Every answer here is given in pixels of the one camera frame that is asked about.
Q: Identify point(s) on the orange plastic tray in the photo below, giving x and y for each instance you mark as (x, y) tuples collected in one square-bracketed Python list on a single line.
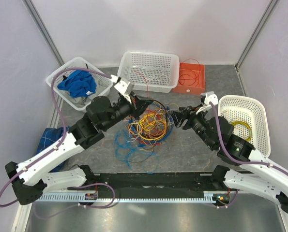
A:
[(191, 79)]

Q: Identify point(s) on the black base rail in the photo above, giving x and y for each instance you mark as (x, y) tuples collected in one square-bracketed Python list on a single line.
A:
[(196, 181)]

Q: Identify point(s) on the white perforated basket right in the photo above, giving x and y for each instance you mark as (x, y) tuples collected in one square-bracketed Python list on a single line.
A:
[(248, 116)]

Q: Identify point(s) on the aluminium frame post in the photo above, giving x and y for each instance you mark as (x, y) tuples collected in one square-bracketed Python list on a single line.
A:
[(43, 30), (257, 31)]

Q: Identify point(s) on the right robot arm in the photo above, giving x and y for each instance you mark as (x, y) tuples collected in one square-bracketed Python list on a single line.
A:
[(217, 134)]

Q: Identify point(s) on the white perforated basket middle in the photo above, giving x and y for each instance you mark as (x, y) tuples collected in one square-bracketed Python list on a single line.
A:
[(149, 71)]

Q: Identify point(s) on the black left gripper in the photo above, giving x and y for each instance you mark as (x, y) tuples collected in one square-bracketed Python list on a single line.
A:
[(138, 106)]

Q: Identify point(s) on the aluminium frame post left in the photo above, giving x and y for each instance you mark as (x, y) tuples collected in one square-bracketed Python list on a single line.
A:
[(43, 30)]

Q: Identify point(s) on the grey cloth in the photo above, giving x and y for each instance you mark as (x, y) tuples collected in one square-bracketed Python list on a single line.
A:
[(101, 90)]

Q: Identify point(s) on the white perforated basket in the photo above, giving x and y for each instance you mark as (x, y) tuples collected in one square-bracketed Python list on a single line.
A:
[(248, 116), (66, 69), (149, 71)]

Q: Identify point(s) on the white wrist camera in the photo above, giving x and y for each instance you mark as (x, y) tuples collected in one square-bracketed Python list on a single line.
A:
[(123, 85), (206, 99)]

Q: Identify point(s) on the white perforated basket left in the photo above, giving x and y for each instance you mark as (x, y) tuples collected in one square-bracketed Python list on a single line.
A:
[(66, 69)]

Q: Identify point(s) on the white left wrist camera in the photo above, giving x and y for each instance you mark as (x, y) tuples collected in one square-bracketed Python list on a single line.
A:
[(123, 85)]

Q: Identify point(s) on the slotted cable duct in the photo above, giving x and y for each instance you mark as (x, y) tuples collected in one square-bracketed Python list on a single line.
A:
[(128, 195)]

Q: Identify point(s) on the blue plaid cloth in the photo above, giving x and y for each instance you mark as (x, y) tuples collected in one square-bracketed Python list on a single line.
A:
[(49, 137)]

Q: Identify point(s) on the aluminium frame post right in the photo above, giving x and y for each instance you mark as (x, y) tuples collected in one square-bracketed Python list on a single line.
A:
[(257, 31)]

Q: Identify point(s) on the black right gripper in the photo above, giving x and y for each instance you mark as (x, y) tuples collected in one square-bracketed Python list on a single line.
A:
[(189, 113)]

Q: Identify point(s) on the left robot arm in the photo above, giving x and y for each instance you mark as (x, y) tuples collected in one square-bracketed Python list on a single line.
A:
[(34, 177)]

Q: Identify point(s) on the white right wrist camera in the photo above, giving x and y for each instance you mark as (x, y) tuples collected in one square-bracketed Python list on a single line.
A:
[(206, 99)]

